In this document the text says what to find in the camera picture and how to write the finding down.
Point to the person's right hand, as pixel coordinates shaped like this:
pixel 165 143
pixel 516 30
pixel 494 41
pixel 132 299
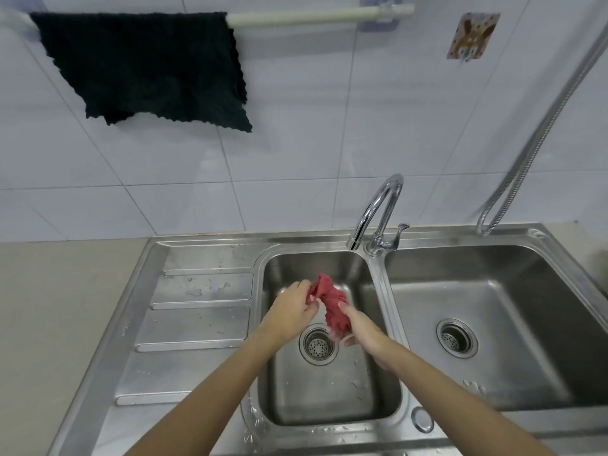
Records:
pixel 368 334

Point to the person's left hand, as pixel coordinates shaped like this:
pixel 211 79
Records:
pixel 289 311

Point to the person's left thumb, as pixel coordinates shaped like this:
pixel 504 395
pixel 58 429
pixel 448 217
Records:
pixel 311 306

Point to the person's right thumb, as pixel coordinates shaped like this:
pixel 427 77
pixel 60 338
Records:
pixel 344 309

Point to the red wet cloth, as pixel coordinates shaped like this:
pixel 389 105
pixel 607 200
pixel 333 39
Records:
pixel 330 301

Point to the person's right forearm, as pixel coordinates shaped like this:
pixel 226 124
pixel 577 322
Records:
pixel 456 406

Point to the person's left forearm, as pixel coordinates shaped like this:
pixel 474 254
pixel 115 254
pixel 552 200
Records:
pixel 190 398

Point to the stainless steel double sink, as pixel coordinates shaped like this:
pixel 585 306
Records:
pixel 332 337

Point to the small round sink strainer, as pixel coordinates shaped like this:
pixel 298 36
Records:
pixel 318 345

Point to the chrome gooseneck faucet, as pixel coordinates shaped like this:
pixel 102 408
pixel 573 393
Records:
pixel 377 218

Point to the large round sink strainer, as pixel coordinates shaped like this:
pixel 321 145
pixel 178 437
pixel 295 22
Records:
pixel 457 338

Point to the dark green hanging towel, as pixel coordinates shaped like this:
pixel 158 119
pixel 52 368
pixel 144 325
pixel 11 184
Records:
pixel 142 66

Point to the white towel rail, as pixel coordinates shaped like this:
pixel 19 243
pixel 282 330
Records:
pixel 318 16

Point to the cartoon sticker wall hook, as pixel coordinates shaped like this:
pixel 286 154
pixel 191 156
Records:
pixel 472 36

